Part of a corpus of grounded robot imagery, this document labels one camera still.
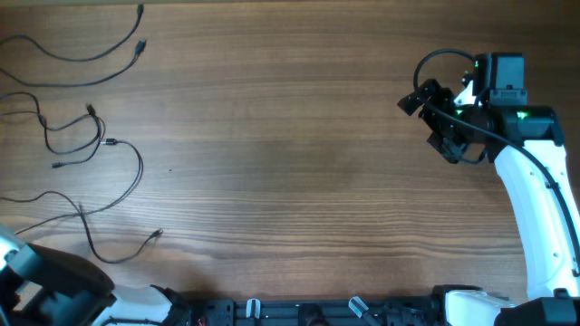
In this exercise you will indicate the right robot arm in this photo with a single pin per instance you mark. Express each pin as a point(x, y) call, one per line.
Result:
point(526, 145)

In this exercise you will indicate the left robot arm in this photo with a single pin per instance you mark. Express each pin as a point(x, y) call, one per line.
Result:
point(43, 286)

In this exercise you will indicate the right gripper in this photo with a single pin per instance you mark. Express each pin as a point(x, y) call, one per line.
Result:
point(440, 96)

